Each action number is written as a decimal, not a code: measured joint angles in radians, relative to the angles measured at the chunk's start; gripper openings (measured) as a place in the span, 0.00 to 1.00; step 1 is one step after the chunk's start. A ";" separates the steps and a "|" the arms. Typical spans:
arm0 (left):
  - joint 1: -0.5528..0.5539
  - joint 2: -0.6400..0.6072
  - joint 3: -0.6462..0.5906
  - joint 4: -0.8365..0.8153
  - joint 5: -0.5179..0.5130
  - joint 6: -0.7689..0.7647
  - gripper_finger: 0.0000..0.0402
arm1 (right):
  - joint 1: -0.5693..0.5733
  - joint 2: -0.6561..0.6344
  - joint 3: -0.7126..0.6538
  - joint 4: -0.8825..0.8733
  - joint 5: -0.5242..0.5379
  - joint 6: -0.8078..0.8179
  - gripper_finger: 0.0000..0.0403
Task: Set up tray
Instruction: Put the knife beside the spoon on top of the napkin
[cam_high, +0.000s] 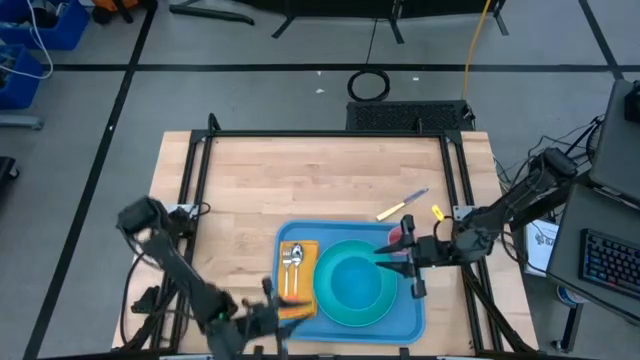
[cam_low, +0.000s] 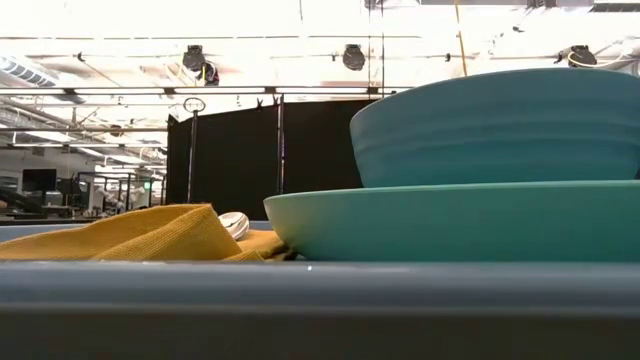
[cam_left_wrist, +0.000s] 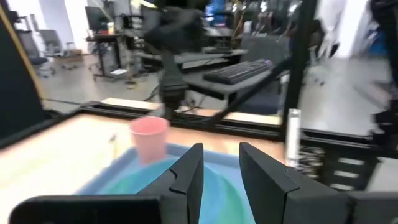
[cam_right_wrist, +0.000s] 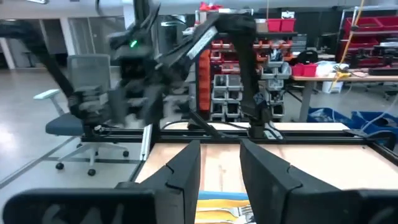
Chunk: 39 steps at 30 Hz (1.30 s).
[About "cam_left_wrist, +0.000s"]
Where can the grey desk panel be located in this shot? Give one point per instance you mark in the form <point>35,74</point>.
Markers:
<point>192,57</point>

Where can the blue plastic tray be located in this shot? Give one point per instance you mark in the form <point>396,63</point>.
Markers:
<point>217,155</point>

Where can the black partition panel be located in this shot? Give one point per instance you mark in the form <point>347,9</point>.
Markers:
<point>15,77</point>

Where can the black computer keyboard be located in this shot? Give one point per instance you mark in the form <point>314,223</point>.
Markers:
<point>236,71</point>

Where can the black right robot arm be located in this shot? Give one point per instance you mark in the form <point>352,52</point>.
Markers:
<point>174,31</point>

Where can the black office desk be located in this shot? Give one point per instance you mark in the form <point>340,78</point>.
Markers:
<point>105,37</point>

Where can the grey computer desk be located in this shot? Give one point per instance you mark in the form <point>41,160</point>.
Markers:
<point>214,88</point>

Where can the black computer monitor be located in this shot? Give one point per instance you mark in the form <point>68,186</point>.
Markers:
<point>96,18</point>

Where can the grey office chair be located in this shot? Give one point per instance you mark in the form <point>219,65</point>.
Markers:
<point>51,40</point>
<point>31,49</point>

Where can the teal bowl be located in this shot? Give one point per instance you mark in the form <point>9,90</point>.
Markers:
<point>140,186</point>

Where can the silver metal bracket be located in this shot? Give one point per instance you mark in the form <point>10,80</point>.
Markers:
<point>293,137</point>

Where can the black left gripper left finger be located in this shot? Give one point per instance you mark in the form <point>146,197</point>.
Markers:
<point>93,211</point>

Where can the blue ribbed bowl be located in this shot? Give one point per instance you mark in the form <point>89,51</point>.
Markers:
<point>214,199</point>

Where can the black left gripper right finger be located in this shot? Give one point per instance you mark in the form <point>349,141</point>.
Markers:
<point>311,205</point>

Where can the pink plastic cup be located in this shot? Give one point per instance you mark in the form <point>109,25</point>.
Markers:
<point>149,140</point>

